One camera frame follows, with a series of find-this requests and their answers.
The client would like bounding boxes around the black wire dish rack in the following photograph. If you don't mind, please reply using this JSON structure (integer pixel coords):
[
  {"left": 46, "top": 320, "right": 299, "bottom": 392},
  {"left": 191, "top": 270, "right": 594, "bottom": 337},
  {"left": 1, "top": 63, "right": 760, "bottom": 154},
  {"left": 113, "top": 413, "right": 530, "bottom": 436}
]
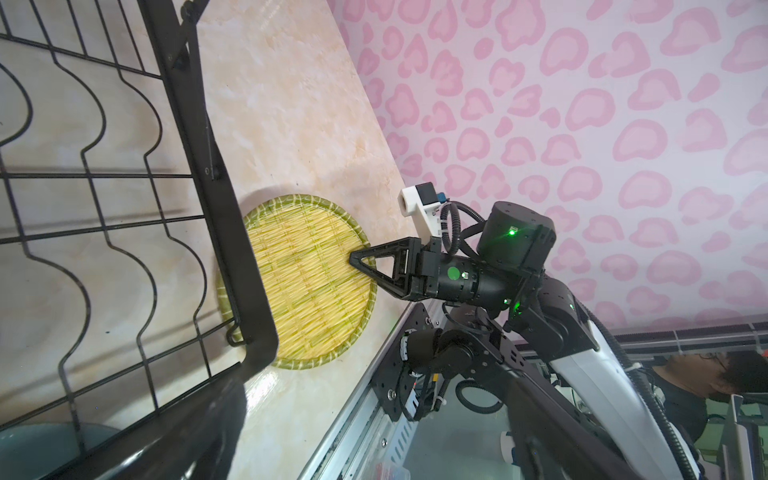
[{"left": 1, "top": 1, "right": 279, "bottom": 450}]

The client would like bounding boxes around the person with black hair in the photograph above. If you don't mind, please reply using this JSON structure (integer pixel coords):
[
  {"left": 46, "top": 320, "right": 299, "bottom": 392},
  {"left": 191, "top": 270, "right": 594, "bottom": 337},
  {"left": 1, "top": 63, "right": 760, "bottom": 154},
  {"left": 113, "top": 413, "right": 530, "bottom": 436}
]
[{"left": 646, "top": 350, "right": 767, "bottom": 442}]

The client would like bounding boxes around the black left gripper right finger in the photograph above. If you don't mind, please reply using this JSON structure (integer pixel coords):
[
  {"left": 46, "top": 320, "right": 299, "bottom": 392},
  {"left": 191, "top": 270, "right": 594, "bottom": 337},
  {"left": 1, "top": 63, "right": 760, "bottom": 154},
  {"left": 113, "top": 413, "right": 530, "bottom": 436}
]
[{"left": 506, "top": 378, "right": 640, "bottom": 480}]

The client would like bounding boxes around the aluminium front rail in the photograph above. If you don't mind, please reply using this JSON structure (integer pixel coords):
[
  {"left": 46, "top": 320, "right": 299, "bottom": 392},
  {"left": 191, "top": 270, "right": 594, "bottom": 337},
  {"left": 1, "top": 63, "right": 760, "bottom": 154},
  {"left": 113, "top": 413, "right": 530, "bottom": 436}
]
[{"left": 299, "top": 355, "right": 418, "bottom": 479}]

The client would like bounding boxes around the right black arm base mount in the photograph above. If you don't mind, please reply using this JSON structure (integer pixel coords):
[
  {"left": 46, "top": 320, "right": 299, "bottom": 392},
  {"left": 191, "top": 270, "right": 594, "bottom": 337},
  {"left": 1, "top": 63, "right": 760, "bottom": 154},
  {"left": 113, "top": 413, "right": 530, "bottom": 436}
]
[{"left": 370, "top": 302, "right": 517, "bottom": 421}]

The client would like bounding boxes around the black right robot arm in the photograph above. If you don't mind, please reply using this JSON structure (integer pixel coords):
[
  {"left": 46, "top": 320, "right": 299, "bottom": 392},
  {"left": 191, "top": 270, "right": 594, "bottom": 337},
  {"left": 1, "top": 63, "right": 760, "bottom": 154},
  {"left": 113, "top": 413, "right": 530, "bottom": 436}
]
[{"left": 349, "top": 201, "right": 701, "bottom": 479}]

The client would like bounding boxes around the yellow woven round plate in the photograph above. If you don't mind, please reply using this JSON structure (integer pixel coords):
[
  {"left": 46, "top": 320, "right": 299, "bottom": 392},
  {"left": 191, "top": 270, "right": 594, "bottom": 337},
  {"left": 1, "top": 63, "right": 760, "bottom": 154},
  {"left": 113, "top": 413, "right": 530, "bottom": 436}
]
[{"left": 244, "top": 194, "right": 377, "bottom": 370}]

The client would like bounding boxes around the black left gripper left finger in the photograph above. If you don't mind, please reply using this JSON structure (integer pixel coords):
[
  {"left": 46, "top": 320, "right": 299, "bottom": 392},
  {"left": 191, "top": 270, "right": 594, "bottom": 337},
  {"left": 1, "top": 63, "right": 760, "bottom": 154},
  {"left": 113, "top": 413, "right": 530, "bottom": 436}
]
[{"left": 47, "top": 365, "right": 247, "bottom": 479}]

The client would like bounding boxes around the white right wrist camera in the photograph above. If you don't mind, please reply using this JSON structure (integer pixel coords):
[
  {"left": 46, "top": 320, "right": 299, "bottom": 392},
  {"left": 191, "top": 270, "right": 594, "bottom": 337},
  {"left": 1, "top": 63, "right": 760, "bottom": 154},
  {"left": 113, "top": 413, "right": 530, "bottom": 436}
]
[{"left": 398, "top": 182, "right": 446, "bottom": 245}]

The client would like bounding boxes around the teal green round plate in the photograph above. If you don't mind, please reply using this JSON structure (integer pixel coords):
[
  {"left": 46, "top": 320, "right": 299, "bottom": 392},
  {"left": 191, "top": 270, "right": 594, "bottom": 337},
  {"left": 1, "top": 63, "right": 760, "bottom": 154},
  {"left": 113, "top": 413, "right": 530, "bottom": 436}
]
[{"left": 1, "top": 423, "right": 120, "bottom": 479}]

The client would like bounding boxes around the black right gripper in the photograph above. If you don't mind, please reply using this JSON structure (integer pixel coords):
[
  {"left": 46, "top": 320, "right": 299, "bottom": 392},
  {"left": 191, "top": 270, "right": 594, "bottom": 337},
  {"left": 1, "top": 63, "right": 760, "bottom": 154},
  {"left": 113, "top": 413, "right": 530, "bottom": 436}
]
[{"left": 349, "top": 237, "right": 479, "bottom": 303}]

